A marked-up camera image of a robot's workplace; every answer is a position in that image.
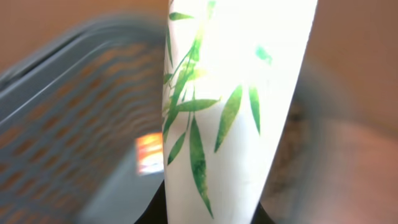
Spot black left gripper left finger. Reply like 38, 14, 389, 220
134, 181, 168, 224

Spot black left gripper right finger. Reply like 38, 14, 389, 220
251, 202, 275, 224

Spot orange tissue pack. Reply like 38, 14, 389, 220
136, 133, 164, 175

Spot white tube gold cap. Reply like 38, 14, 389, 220
162, 0, 317, 223

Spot grey plastic basket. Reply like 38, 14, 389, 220
1, 15, 165, 223

